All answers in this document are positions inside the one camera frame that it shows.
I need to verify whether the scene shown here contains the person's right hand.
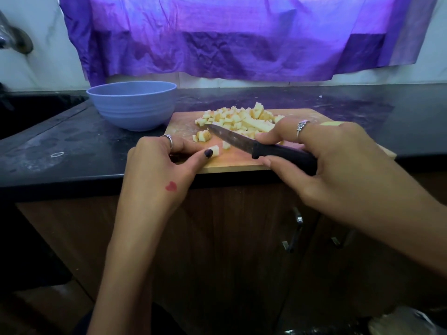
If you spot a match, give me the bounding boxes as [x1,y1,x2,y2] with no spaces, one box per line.
[253,116,434,238]

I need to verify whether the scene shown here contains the person's dark trousers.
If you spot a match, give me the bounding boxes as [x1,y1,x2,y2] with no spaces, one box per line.
[70,300,190,335]

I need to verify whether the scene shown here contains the dark sink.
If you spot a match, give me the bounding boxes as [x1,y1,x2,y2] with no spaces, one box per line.
[0,90,88,140]

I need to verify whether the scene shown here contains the purple cloth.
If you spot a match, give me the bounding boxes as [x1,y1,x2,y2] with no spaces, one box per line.
[58,0,440,87]

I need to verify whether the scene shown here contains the metal cabinet handle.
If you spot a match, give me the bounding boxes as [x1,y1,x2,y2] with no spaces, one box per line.
[281,207,305,253]
[330,230,357,248]

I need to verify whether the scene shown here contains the metal faucet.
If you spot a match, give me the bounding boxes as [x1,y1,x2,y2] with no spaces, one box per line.
[0,10,34,55]

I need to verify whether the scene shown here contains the wooden cutting board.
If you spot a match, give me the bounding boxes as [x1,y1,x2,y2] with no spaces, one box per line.
[164,108,398,174]

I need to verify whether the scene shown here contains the pile of diced potato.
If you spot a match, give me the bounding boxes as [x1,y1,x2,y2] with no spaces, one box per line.
[191,101,286,144]

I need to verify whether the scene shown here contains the black handled knife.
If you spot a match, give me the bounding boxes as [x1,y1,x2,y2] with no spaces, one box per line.
[204,123,318,176]

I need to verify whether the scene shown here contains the red and white plastic bag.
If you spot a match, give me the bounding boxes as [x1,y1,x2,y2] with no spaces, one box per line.
[369,306,447,335]

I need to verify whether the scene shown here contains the blue bowl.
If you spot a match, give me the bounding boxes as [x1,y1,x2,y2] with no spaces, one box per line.
[86,80,178,133]

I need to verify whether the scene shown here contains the person's right forearm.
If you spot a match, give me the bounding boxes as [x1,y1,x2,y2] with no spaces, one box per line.
[412,199,447,276]

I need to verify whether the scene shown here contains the person's left hand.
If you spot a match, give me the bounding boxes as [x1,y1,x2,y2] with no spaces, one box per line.
[119,134,215,235]

